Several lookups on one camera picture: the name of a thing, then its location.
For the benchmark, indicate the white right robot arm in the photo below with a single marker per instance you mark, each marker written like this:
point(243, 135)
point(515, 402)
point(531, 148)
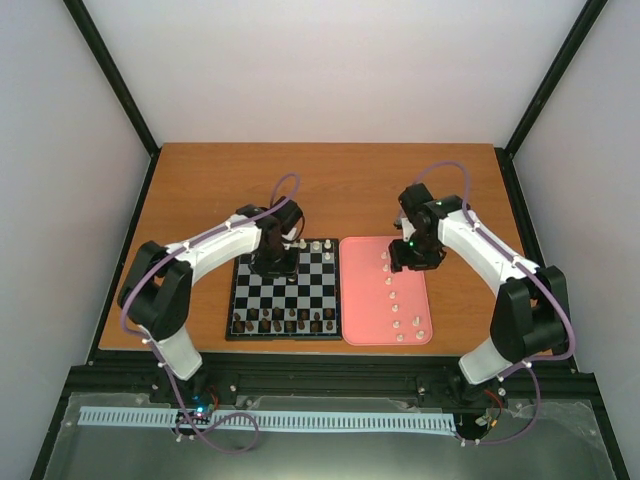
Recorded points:
point(531, 312)

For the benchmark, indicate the light blue cable duct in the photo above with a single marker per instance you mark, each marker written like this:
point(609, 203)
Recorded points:
point(272, 421)

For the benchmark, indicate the black and white chessboard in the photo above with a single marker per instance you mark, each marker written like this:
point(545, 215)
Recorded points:
point(316, 288)

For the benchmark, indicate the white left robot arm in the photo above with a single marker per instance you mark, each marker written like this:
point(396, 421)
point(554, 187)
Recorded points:
point(156, 292)

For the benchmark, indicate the black aluminium frame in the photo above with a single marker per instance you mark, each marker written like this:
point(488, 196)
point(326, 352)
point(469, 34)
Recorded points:
point(325, 376)

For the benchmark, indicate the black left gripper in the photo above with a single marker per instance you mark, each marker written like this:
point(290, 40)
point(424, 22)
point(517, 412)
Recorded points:
point(290, 271)

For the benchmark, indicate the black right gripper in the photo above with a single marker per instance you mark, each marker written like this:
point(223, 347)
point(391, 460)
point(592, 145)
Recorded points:
point(400, 259)

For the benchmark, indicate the pink plastic tray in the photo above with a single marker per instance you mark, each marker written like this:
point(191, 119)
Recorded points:
point(367, 316)

